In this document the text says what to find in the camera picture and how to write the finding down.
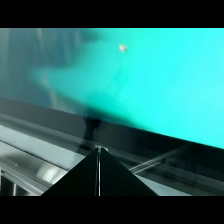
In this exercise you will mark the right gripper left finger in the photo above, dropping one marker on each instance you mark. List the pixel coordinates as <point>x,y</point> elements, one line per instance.
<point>80,180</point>

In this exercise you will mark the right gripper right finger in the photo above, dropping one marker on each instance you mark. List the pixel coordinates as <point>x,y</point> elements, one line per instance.
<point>120,180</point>

